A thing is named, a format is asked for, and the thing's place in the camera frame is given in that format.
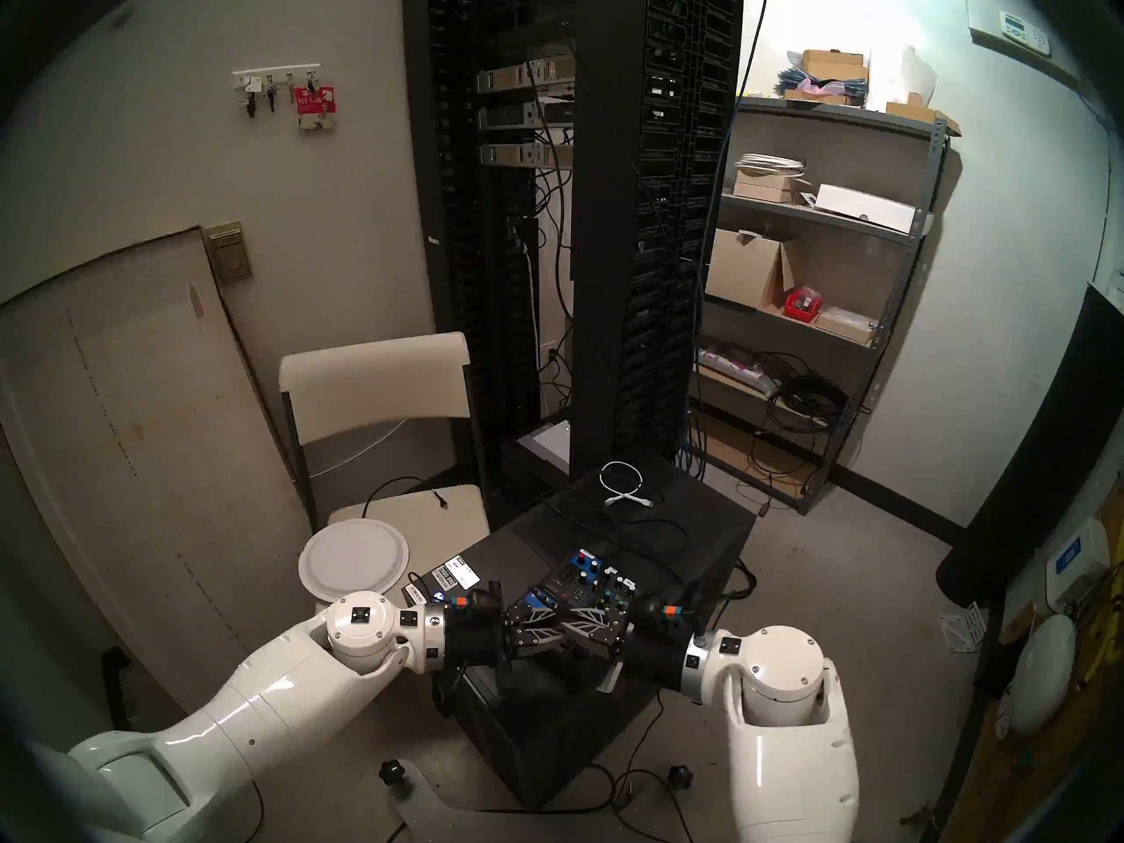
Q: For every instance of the low brown cardboard box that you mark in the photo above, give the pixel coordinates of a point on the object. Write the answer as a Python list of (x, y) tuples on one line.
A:
[(918, 114)]

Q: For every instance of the black server rack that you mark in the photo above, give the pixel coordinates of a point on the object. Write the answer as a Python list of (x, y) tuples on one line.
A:
[(650, 235), (457, 235)]

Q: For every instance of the flat white box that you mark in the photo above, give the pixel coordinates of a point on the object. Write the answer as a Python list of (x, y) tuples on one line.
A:
[(865, 207)]

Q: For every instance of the white oval device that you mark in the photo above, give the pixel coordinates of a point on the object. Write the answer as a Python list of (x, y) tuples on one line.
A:
[(1041, 674)]

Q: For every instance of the small red box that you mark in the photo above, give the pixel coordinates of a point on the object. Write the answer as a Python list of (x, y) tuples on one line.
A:
[(803, 306)]

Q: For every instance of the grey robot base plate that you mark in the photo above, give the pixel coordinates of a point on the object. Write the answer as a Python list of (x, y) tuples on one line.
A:
[(430, 819)]

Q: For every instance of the white key hook rail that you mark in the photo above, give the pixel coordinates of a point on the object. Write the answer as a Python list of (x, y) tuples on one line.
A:
[(272, 74)]

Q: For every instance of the open cardboard box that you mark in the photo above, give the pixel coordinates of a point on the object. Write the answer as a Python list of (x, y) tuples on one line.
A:
[(742, 270)]

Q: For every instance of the white box blue label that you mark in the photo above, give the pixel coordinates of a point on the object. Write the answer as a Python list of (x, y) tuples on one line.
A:
[(1078, 562)]

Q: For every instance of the pink white package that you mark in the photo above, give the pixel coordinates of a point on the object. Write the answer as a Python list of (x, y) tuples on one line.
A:
[(736, 369)]

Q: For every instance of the grey metal shelving unit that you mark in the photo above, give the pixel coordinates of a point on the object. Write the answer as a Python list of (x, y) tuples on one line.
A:
[(900, 279)]

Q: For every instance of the beige leaning board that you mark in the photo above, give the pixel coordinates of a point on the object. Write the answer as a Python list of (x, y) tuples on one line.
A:
[(114, 428)]

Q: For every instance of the blue black audio mixer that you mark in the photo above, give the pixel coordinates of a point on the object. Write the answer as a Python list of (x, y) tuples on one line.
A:
[(571, 578)]

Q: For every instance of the grey flat device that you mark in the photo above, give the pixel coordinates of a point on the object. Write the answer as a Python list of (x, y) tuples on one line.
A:
[(549, 442)]

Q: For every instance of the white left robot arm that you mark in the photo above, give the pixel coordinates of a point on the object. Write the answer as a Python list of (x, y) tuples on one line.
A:
[(263, 718)]

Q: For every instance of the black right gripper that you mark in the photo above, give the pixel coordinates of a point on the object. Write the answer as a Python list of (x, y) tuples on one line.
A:
[(659, 661)]

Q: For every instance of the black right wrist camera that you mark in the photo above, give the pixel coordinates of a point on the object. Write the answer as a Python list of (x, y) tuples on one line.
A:
[(657, 610)]

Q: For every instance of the white lattice finger part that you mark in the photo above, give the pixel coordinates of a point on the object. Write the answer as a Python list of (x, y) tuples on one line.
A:
[(961, 626)]

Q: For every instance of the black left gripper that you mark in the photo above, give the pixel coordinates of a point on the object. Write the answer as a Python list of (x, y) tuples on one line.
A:
[(474, 641)]

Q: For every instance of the red key tag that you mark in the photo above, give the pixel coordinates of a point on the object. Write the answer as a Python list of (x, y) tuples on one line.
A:
[(314, 105)]

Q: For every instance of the white round plate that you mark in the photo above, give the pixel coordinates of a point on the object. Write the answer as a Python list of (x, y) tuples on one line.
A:
[(351, 560)]

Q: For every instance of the cream folding chair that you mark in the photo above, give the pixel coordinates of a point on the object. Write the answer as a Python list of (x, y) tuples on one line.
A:
[(369, 376)]

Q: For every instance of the small beige box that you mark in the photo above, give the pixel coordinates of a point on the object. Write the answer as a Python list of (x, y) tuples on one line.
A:
[(766, 189)]

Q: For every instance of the flat beige box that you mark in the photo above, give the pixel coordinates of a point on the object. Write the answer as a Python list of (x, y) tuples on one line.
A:
[(845, 325)]

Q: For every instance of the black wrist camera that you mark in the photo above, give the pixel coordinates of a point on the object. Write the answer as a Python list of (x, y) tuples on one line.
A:
[(474, 601), (657, 610)]

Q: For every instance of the black computer tower case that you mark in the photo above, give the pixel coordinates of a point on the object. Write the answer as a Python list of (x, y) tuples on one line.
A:
[(544, 745)]

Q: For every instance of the beige wall switch plate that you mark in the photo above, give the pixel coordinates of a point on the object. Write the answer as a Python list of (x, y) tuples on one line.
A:
[(228, 255)]

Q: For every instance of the white paper bag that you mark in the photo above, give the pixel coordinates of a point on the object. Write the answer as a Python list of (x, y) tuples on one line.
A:
[(900, 73)]

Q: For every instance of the black round knob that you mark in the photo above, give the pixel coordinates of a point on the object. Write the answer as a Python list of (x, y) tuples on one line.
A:
[(680, 776), (392, 772)]

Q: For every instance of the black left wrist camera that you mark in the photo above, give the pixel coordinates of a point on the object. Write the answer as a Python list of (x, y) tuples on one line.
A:
[(474, 601)]

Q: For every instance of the blue pink plastic bags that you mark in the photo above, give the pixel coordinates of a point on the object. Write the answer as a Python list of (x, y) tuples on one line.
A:
[(817, 88)]

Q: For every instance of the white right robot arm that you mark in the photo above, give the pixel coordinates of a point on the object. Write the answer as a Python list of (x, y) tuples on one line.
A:
[(790, 736)]

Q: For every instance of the white wall thermostat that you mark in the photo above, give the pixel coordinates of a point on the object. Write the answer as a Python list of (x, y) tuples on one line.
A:
[(1023, 32)]

